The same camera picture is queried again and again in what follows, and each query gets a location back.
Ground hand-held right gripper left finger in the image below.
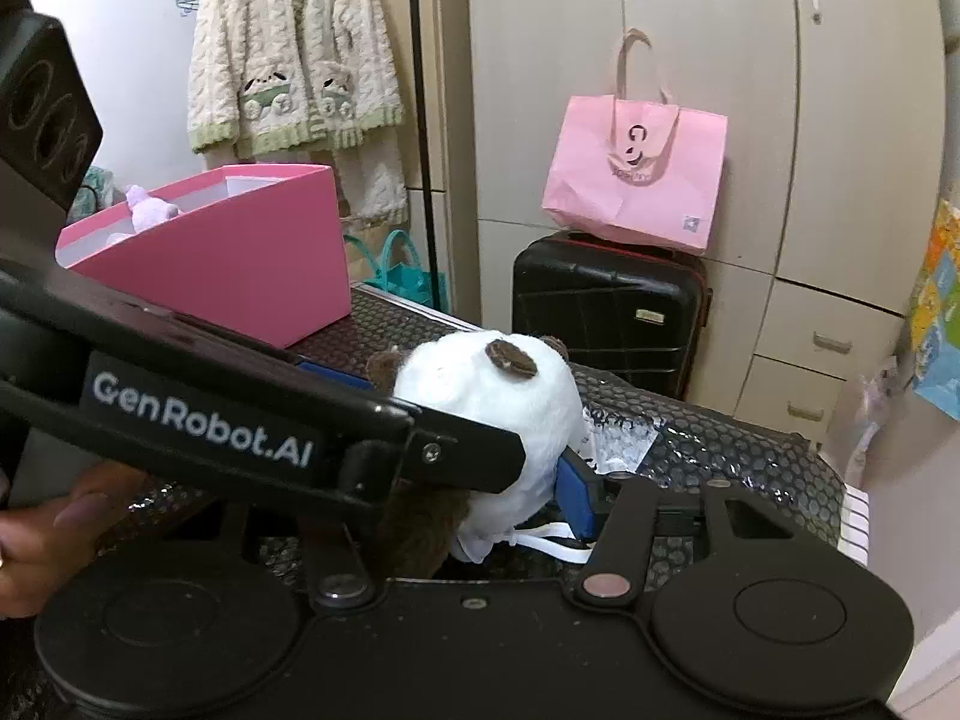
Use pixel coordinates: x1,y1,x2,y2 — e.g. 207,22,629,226
300,517,376,610

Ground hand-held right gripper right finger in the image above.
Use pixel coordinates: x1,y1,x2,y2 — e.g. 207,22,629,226
555,450,785,607

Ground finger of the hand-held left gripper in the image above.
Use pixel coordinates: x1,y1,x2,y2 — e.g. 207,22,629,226
330,405,526,512
296,362,376,392

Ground panda plush toy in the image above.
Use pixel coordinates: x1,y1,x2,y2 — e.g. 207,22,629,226
366,330,595,578

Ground pink cardboard box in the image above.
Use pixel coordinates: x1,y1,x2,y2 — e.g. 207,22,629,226
56,163,353,350

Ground purple plush toy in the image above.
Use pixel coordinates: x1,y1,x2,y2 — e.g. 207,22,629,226
124,186,181,233

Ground person's left hand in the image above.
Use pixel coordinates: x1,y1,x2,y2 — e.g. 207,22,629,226
0,461,155,620

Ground teal gift bag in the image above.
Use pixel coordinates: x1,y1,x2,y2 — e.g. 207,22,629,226
365,229,447,308

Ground clear plastic bag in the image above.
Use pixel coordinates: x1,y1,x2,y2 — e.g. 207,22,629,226
825,360,901,488

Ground pink gift bag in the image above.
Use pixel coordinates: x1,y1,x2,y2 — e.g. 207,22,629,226
541,28,728,256

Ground cream knitted cardigan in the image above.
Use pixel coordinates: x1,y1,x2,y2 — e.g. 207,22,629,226
187,0,410,226

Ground colourful hanging bag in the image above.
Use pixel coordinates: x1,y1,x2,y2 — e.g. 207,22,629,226
904,199,960,421

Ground beige wardrobe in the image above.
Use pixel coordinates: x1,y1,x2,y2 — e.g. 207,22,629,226
409,0,947,458

